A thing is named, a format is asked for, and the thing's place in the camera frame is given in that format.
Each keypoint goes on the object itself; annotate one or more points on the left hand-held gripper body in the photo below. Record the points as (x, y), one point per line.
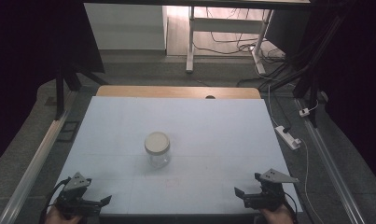
(75, 184)

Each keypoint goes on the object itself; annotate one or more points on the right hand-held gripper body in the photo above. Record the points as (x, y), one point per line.
(269, 196)

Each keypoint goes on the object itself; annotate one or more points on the clear plastic container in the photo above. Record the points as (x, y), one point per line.
(158, 160)

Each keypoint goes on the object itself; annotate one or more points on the cream plastic jar lid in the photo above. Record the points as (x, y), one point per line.
(157, 142)

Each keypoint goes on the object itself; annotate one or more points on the person's right hand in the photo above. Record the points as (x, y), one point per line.
(277, 217)

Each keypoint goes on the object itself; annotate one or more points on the person's left hand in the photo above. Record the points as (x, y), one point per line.
(56, 217)

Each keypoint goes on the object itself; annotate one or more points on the white power strip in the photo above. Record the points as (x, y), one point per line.
(288, 137)

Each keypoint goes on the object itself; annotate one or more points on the black plug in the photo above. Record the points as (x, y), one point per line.
(287, 128)

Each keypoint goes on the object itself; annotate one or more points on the small white adapter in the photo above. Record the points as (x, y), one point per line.
(304, 112)

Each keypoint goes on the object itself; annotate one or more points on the white table cover sheet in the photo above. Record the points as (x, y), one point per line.
(192, 124)

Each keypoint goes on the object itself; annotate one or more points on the black metal stand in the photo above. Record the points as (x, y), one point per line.
(310, 74)
(59, 93)

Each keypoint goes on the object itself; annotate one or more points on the black curtain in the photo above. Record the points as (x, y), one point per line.
(27, 62)
(359, 77)

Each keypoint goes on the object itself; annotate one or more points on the white cabinet panel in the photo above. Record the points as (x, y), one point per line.
(126, 26)

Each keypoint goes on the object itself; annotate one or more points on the aluminium rail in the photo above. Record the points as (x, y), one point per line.
(36, 155)
(328, 161)

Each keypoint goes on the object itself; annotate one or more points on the white desk frame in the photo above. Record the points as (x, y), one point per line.
(226, 25)

